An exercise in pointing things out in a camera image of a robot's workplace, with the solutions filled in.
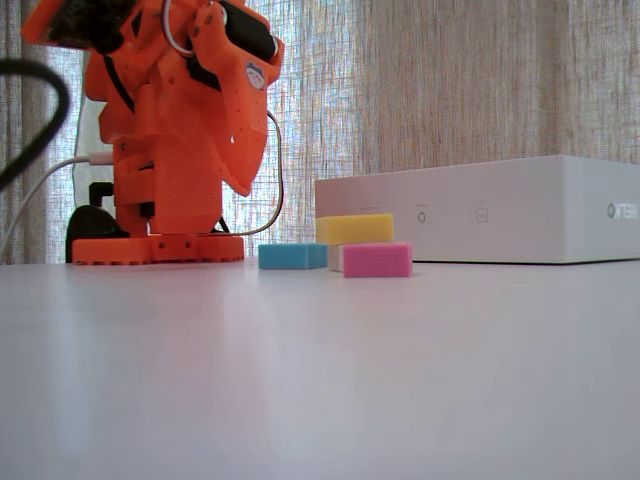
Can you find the beige woven curtain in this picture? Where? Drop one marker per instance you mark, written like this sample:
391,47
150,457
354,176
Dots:
450,80

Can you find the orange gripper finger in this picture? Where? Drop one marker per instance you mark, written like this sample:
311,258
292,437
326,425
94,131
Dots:
247,135

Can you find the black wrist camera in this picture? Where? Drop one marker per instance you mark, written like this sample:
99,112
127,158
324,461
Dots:
87,25

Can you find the blue foam cuboid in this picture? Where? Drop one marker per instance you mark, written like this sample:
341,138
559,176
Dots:
290,256

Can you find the white cardboard box bin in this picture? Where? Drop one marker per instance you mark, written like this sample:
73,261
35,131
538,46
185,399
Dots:
500,210

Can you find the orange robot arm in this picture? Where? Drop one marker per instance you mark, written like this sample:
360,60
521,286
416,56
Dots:
165,165

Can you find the yellow foam cuboid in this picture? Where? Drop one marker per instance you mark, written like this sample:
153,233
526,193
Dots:
355,230

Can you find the black table clamp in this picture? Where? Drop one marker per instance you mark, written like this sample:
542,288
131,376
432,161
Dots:
90,225

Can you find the pink foam cuboid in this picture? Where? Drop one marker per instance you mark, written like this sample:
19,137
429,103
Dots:
377,261

